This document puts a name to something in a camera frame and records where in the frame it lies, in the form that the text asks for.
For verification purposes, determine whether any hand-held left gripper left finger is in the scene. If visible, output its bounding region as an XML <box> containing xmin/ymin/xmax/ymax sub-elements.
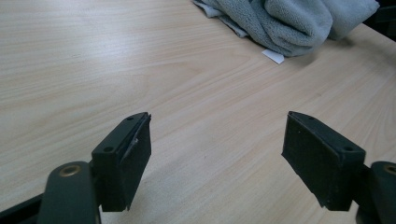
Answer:
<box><xmin>92</xmin><ymin>111</ymin><xmax>152</xmax><ymax>213</ymax></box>

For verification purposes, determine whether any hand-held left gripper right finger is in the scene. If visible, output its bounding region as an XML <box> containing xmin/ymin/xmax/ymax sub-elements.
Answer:
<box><xmin>281</xmin><ymin>110</ymin><xmax>367</xmax><ymax>212</ymax></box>

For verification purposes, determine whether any grey-blue towel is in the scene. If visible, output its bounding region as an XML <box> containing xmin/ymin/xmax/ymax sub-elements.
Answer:
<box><xmin>191</xmin><ymin>0</ymin><xmax>381</xmax><ymax>65</ymax></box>

